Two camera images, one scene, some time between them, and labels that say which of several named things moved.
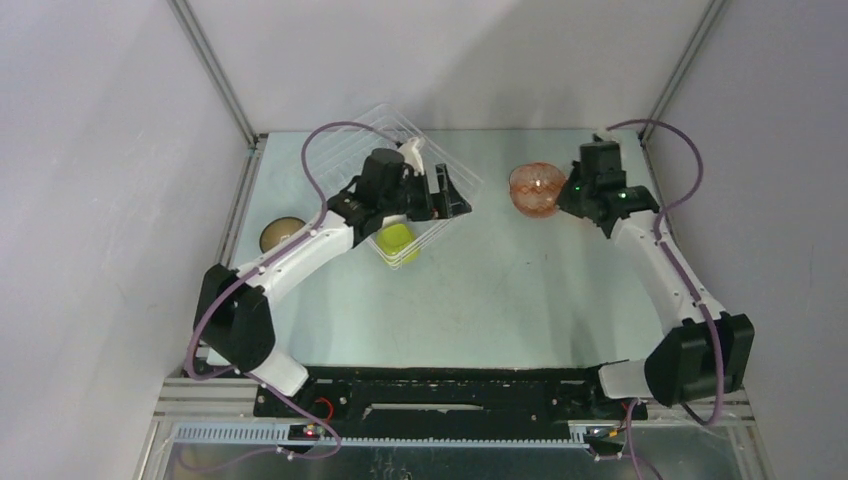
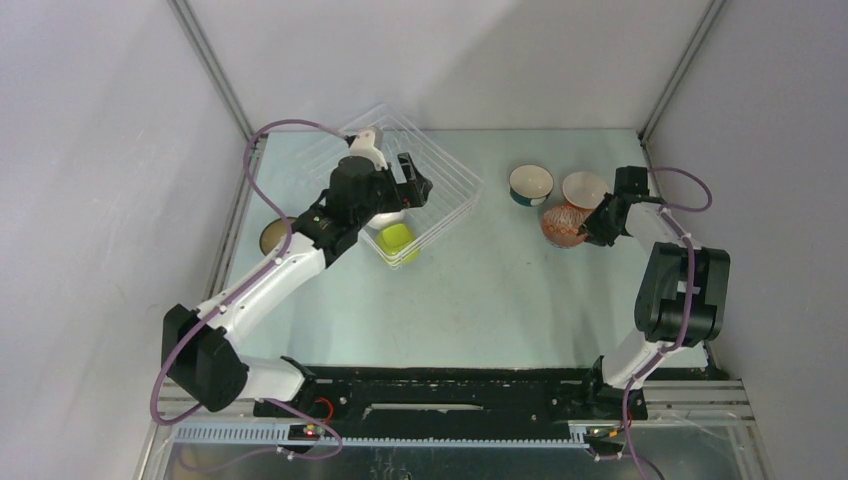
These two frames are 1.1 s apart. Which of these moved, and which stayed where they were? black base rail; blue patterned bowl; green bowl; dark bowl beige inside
Moved: blue patterned bowl
Stayed: black base rail; dark bowl beige inside; green bowl
